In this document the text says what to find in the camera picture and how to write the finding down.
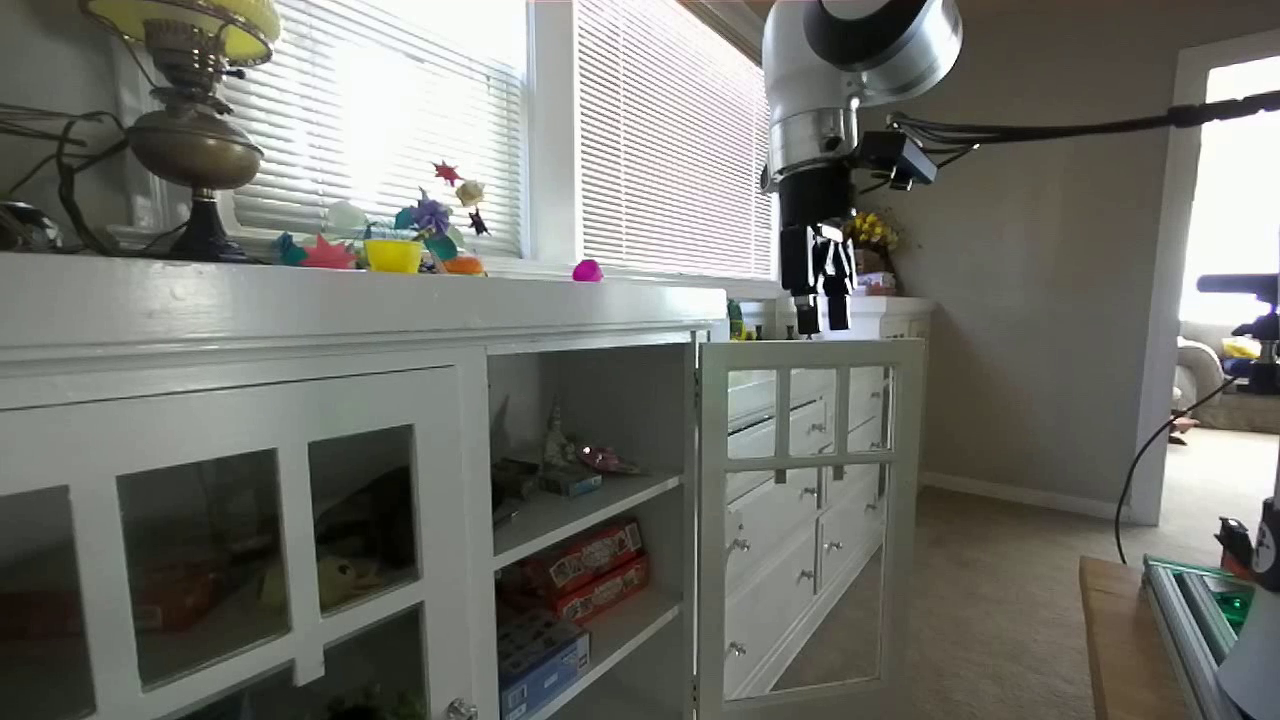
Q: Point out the small red pink bowl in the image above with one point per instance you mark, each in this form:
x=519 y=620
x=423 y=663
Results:
x=326 y=252

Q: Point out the colourful toy flower figure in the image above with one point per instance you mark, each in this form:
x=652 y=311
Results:
x=435 y=217

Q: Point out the red board game boxes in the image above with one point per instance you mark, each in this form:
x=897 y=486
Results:
x=587 y=572

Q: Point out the figurines on cabinet shelf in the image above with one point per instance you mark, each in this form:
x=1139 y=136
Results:
x=558 y=465

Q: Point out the white drawer dresser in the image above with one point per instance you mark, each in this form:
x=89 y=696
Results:
x=800 y=534

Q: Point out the white glass-door cabinet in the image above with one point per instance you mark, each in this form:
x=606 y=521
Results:
x=265 y=493

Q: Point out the open white cabinet door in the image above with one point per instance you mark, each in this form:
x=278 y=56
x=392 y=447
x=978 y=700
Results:
x=806 y=521

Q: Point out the yellow flower pot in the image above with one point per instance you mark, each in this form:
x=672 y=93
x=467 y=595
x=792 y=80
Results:
x=872 y=246

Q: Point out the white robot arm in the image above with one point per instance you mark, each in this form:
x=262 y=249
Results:
x=823 y=64

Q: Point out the small yellow bowl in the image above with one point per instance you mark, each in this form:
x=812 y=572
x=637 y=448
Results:
x=392 y=252

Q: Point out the brass lamp yellow shade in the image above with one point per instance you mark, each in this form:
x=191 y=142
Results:
x=185 y=136

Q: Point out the small orange bowl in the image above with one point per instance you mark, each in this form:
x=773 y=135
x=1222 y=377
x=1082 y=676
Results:
x=467 y=264

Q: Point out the wooden side table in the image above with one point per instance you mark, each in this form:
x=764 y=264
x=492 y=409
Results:
x=1129 y=663

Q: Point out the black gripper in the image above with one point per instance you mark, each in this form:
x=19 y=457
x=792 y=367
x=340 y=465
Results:
x=812 y=198

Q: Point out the blue board game box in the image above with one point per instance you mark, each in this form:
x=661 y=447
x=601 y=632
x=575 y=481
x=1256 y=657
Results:
x=542 y=681

